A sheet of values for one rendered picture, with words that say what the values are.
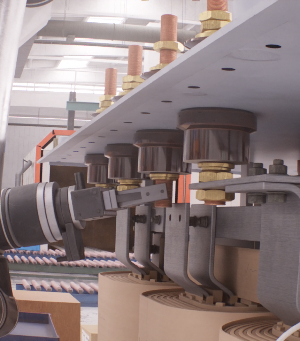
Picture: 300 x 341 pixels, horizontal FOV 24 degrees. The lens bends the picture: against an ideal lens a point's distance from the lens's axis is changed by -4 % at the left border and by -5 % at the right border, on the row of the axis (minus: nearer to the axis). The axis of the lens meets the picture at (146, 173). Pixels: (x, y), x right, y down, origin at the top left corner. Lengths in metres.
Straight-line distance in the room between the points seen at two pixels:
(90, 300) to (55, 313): 7.14
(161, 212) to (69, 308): 0.97
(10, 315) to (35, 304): 1.14
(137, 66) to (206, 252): 0.48
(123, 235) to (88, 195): 0.46
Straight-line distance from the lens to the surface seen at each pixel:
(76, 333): 2.42
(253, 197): 0.83
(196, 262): 1.27
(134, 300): 1.53
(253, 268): 1.15
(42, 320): 2.18
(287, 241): 0.80
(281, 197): 0.78
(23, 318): 2.18
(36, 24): 12.00
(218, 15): 1.00
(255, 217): 1.04
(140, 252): 1.68
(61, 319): 2.41
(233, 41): 0.58
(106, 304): 1.64
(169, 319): 1.15
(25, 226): 1.24
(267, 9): 0.47
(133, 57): 1.53
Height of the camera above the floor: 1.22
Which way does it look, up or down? 3 degrees up
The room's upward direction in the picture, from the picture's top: 2 degrees clockwise
